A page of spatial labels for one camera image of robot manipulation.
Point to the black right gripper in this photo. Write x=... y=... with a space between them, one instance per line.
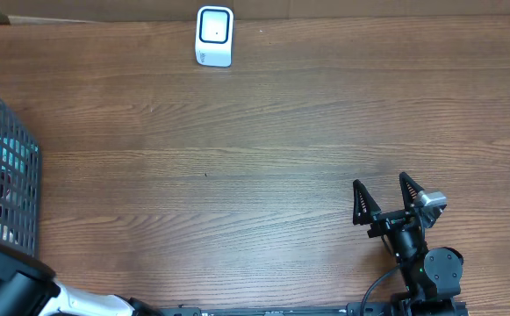
x=386 y=221

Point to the teal snack packet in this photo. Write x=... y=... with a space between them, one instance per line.
x=18 y=157

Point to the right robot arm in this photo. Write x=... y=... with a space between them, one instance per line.
x=431 y=276

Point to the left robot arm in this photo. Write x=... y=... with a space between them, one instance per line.
x=29 y=287

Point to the white barcode scanner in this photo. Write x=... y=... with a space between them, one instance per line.
x=214 y=36

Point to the grey plastic shopping basket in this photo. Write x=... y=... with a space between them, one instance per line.
x=19 y=195

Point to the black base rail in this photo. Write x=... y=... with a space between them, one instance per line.
x=351 y=309

